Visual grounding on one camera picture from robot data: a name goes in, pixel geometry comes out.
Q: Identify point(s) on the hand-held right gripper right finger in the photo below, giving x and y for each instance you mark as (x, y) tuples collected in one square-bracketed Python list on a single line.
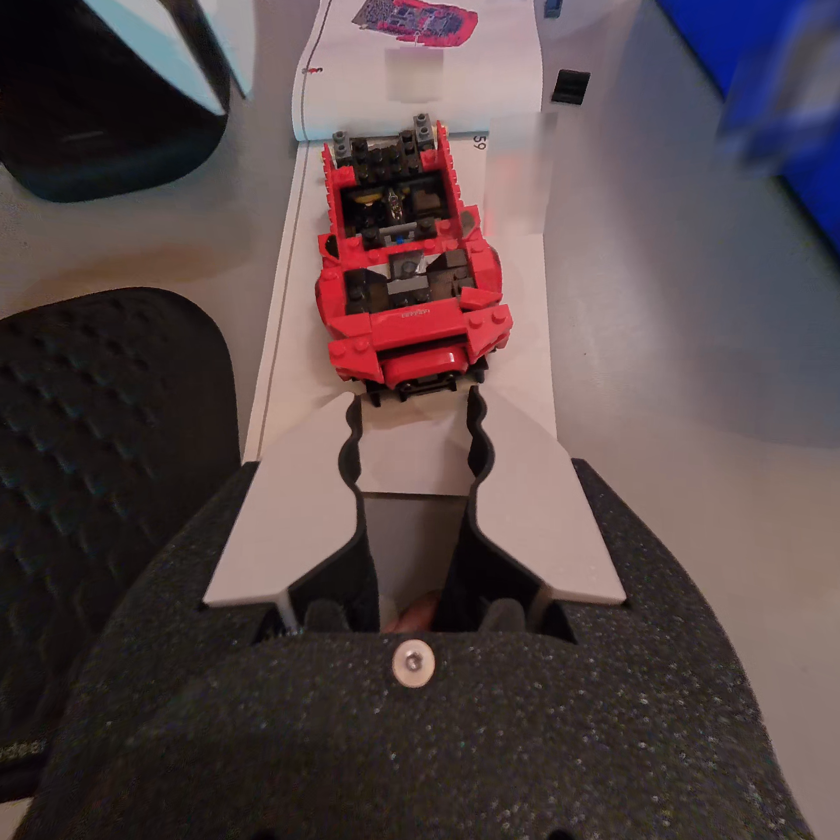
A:
[(551, 525)]

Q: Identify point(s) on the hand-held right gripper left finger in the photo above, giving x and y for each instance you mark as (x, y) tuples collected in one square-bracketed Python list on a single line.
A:
[(282, 525)]

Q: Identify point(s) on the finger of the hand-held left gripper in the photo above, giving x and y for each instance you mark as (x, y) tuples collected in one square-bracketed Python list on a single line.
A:
[(164, 40), (230, 33)]

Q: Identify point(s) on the red and black lego car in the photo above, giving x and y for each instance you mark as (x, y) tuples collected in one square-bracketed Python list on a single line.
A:
[(414, 322)]

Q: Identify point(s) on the lego instruction booklet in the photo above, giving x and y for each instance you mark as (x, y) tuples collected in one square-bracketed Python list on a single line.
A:
[(512, 184)]

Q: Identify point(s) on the blue plastic bin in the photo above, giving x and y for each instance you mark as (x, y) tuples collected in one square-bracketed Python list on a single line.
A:
[(801, 145)]

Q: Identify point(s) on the small black lego piece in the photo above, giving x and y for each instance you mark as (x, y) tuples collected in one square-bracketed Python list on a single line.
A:
[(570, 87)]

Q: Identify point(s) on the black quilted chair seat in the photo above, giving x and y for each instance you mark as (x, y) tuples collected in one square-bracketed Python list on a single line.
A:
[(92, 499), (92, 131)]

